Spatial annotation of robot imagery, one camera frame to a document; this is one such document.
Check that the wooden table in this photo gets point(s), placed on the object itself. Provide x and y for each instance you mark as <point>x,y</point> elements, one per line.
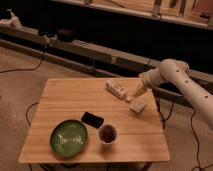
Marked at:
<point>140,138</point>

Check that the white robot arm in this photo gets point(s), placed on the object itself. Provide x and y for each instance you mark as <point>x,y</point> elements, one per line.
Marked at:
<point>176,72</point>

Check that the black smartphone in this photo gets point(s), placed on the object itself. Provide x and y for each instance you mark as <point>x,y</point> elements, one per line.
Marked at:
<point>92,120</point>

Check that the green ceramic bowl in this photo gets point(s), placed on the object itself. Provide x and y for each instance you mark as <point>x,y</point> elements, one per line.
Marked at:
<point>68,138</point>

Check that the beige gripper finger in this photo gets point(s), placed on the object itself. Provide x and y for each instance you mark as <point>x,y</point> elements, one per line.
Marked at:
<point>138,93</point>

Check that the white object on ledge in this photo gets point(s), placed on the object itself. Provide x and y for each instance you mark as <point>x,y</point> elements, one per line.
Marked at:
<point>14,21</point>

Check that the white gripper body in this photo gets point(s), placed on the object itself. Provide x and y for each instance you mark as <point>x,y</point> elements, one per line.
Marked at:
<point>141,86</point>

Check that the black box on ledge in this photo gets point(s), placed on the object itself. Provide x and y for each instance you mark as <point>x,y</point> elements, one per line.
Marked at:
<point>66,35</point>

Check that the white cup with dark liquid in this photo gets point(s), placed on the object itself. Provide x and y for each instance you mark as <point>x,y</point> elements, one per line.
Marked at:
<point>107,134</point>

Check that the small beige block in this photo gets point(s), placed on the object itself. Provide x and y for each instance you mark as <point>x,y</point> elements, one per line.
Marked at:
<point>138,106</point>

